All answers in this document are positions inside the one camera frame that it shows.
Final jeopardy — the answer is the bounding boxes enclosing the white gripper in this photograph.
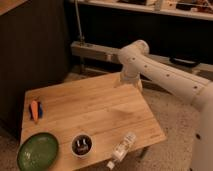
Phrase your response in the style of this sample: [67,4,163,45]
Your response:
[114,73,143,92]

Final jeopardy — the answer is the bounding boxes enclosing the long grey metal case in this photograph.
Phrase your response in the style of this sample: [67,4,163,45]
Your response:
[70,41,213,81]

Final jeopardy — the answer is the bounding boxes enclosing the vertical metal pole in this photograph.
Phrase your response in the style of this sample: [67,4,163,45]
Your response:
[74,0,84,45]

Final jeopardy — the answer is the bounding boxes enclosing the clear plastic bottle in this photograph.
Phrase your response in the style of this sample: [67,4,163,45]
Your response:
[107,132,136,170]

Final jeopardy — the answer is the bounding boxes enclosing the wooden low table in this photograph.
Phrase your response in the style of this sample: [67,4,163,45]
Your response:
[21,73,166,171]

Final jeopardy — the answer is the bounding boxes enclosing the black case handle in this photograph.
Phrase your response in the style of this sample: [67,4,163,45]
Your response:
[169,57,200,68]

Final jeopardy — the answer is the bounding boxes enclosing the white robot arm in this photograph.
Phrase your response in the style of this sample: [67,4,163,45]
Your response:
[117,40,213,171]

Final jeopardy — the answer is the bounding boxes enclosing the green round plate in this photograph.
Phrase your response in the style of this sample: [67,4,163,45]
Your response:
[17,132,59,171]

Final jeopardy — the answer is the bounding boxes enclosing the cluttered upper shelf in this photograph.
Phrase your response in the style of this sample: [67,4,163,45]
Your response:
[68,0,213,21]

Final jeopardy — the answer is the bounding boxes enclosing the dark cabinet at left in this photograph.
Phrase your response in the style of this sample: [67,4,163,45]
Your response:
[0,0,69,138]

